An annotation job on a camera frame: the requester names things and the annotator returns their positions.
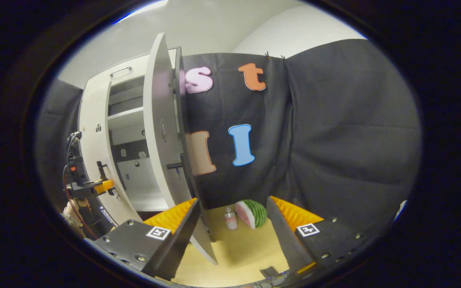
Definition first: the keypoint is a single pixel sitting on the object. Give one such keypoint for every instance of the white cabinet drawer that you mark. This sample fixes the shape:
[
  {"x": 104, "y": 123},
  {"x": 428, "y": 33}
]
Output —
[{"x": 138, "y": 66}]

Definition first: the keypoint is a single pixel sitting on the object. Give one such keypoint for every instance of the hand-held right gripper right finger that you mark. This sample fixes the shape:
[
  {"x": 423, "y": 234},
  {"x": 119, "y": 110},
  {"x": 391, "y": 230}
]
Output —
[{"x": 284, "y": 236}]

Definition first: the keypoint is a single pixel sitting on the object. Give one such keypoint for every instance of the small pink bottle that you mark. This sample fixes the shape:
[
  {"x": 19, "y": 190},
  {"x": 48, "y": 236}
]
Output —
[{"x": 231, "y": 222}]

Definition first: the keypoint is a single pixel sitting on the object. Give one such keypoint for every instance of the white cabinet door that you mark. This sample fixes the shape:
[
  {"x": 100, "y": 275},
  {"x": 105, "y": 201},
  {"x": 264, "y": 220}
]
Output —
[
  {"x": 162, "y": 100},
  {"x": 94, "y": 152}
]

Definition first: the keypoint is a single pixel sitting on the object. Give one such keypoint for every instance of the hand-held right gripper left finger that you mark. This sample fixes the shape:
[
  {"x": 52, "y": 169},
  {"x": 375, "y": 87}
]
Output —
[{"x": 182, "y": 236}]

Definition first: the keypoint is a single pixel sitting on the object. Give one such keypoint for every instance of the white double-door shoe cabinet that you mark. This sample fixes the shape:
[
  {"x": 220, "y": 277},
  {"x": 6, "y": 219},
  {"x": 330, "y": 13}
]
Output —
[{"x": 132, "y": 132}]

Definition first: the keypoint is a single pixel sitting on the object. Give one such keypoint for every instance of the black backdrop cloth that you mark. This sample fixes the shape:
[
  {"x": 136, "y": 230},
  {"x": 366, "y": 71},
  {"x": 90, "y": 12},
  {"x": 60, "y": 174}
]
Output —
[
  {"x": 334, "y": 140},
  {"x": 54, "y": 128}
]

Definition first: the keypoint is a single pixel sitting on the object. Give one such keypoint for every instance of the watermelon slice toy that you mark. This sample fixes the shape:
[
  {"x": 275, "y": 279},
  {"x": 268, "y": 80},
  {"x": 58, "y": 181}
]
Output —
[{"x": 254, "y": 214}]

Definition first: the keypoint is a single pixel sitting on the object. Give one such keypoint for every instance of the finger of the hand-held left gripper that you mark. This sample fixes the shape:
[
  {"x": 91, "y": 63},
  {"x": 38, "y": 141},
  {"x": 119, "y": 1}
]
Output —
[{"x": 90, "y": 188}]

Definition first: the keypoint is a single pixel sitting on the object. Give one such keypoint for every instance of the white cabinet shelf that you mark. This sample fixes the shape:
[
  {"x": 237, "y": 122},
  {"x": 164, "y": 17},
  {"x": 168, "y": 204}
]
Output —
[{"x": 126, "y": 116}]

